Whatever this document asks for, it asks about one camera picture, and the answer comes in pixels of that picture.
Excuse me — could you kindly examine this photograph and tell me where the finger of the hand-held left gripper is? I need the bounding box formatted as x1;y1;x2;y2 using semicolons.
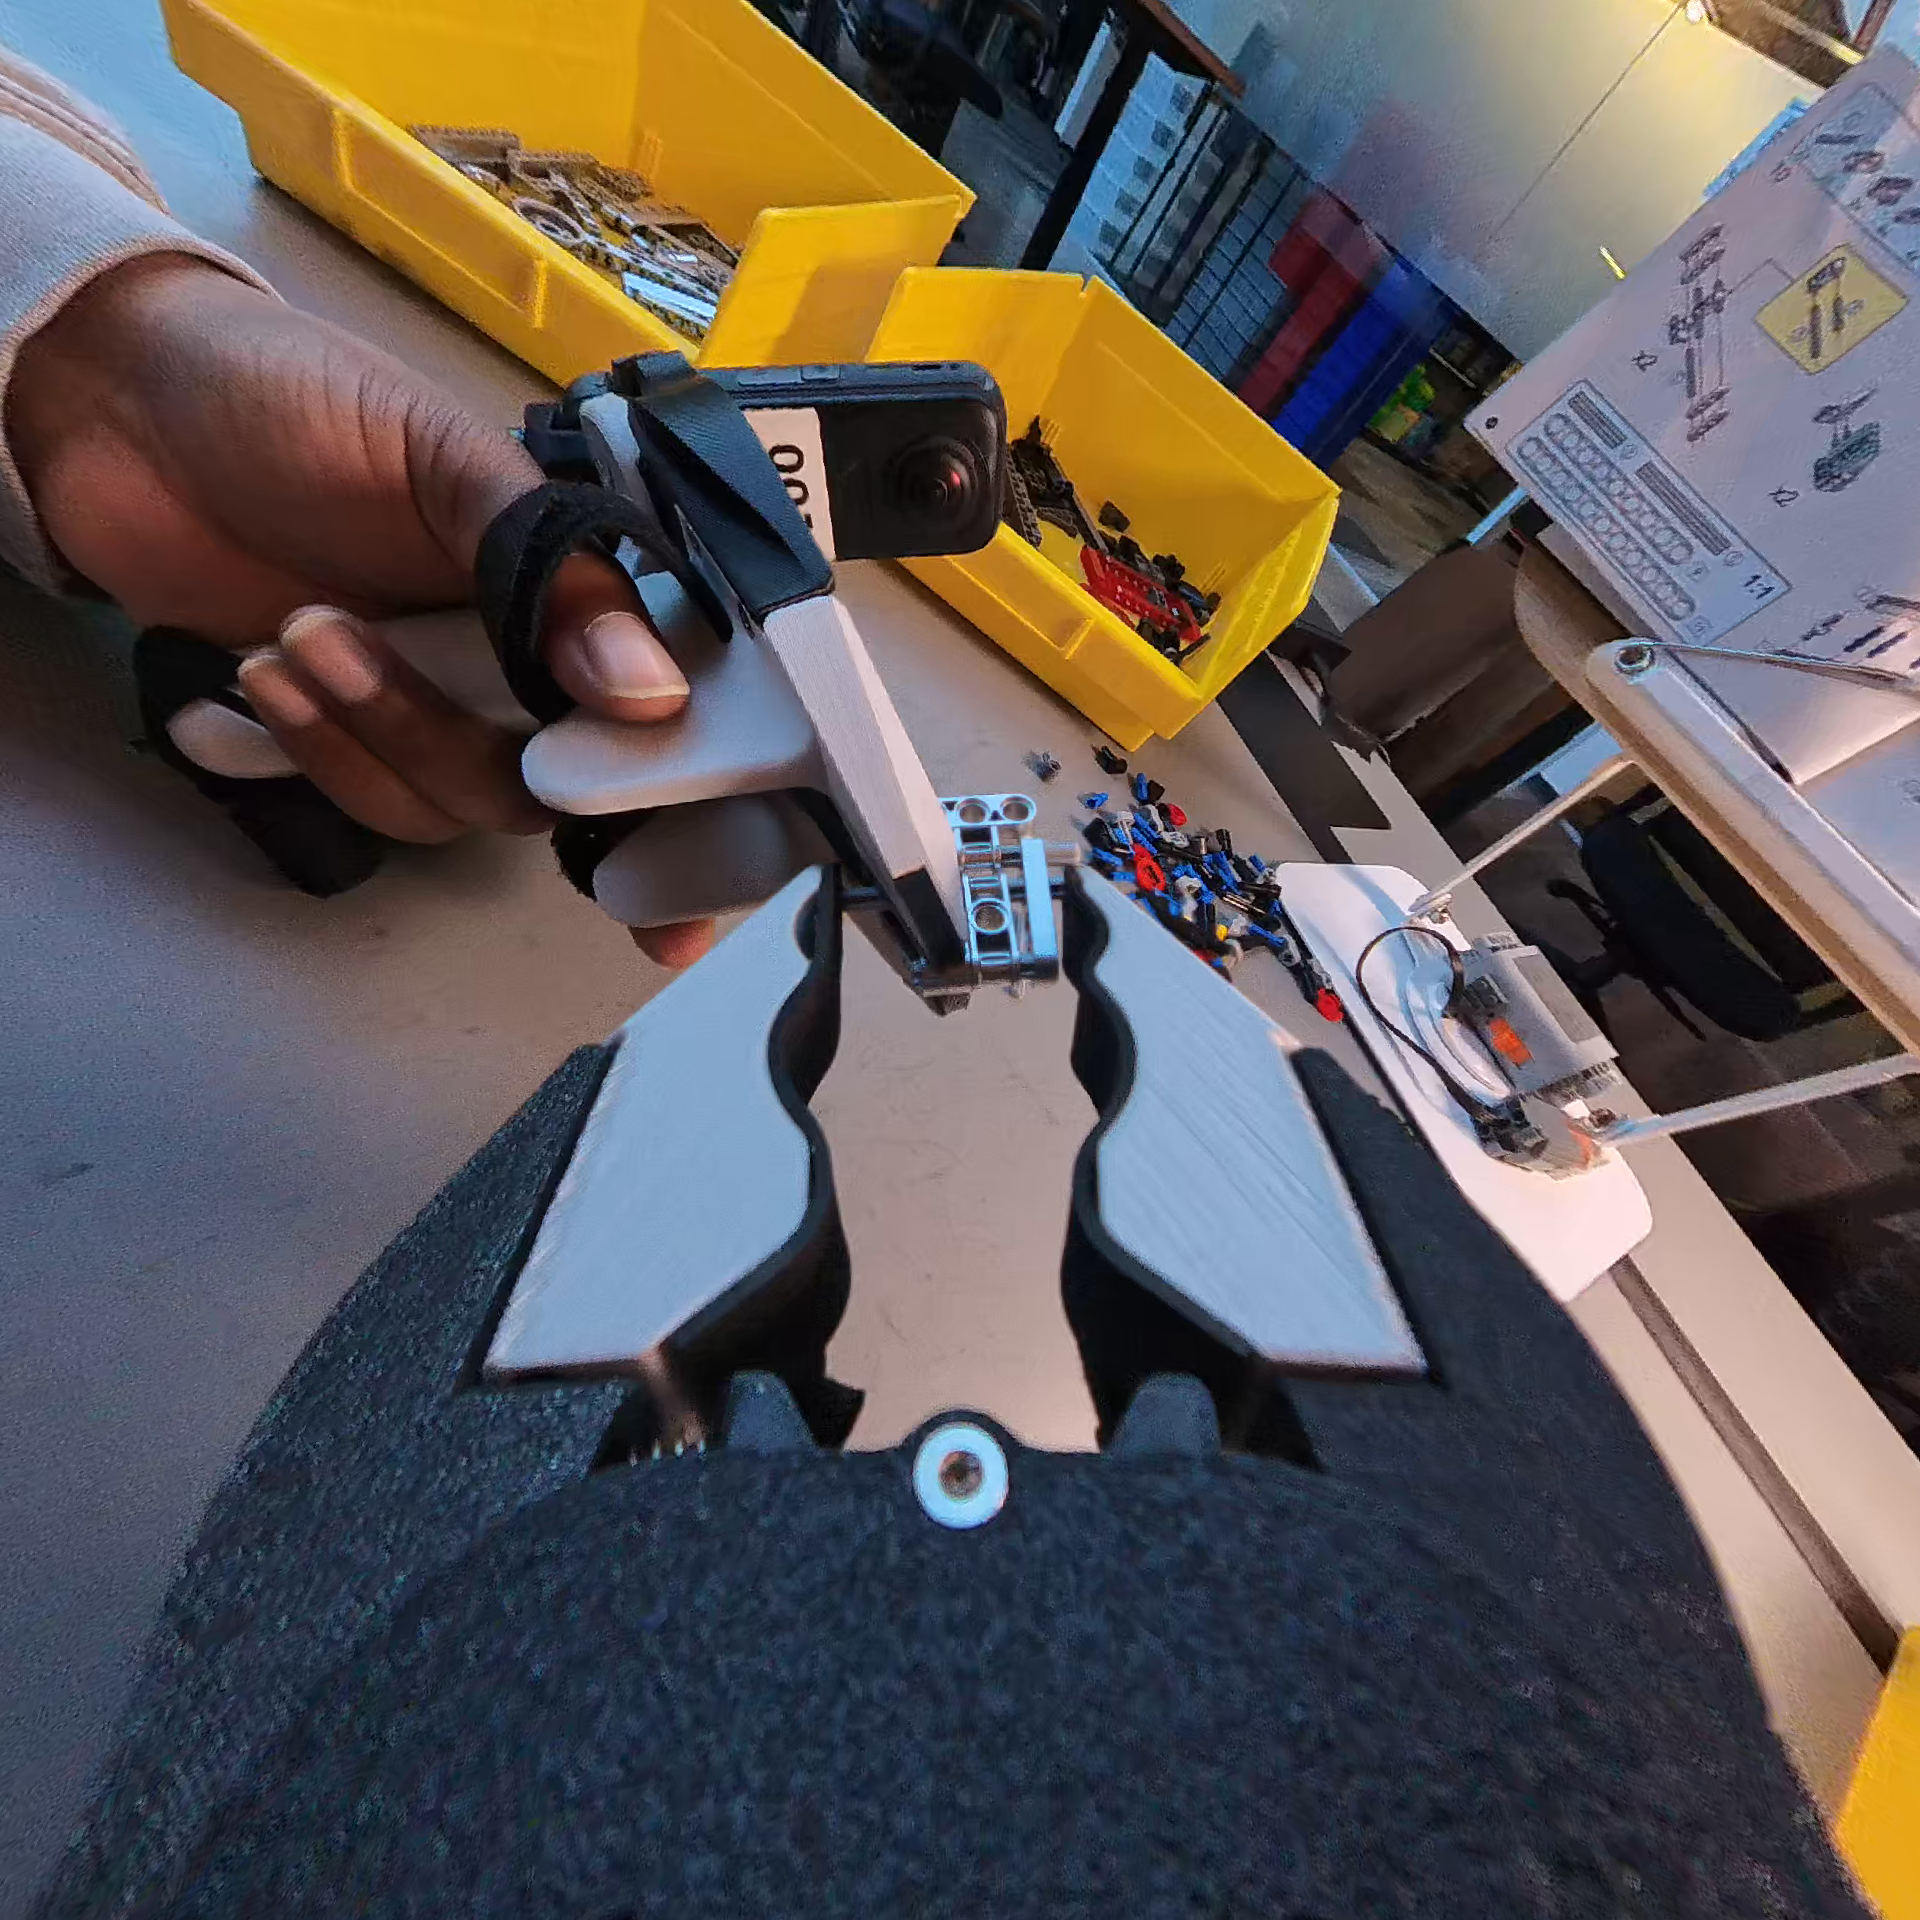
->
754;591;981;1003
524;644;877;930

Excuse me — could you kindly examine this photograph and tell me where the dark background table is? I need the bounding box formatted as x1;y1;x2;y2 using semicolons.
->
1017;0;1250;277

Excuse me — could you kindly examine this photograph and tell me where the yellow plastic container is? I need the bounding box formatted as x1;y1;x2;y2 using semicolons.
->
1828;1631;1920;1920

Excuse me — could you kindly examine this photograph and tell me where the brown stand board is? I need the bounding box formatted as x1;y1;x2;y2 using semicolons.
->
1508;537;1920;1058

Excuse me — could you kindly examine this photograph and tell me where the heap of grey brick parts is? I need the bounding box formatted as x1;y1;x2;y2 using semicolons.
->
413;123;742;329

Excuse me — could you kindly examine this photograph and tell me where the white paper sheet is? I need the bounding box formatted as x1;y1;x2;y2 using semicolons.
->
1275;859;1660;1303

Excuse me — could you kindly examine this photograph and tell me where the heap of black red parts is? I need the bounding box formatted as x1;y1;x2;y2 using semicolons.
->
1002;417;1222;667

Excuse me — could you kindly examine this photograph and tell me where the stack of coloured crates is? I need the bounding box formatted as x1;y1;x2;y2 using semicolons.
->
1255;190;1508;475

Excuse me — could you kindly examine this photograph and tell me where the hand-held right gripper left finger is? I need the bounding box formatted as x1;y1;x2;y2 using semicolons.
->
485;869;859;1418

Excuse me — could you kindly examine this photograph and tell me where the small yellow parts bin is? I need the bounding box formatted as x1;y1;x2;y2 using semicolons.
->
713;262;1345;754

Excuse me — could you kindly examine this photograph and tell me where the instruction booklet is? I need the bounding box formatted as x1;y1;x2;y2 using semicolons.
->
1463;28;1920;786

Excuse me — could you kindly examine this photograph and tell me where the pile of blue brick pieces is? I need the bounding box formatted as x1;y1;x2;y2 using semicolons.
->
1032;742;1345;1027

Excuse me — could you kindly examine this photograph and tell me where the person's left hand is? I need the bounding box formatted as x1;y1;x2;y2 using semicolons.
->
15;253;772;967

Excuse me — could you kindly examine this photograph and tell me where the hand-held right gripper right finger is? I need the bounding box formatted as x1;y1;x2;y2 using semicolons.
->
1064;869;1433;1418

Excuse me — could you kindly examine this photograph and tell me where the grey desk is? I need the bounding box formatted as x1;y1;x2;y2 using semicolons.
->
0;92;1920;1920

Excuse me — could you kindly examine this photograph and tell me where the large yellow parts bin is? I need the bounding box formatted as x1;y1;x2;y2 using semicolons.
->
156;0;981;390

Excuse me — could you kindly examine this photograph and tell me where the metal book stand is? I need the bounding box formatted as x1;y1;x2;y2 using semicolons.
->
1406;624;1920;1164

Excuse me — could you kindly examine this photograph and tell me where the grey orange toy motor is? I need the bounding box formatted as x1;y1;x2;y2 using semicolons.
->
1354;922;1640;1175

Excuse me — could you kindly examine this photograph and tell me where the grey brick beam assembly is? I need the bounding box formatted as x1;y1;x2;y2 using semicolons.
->
899;786;1070;996

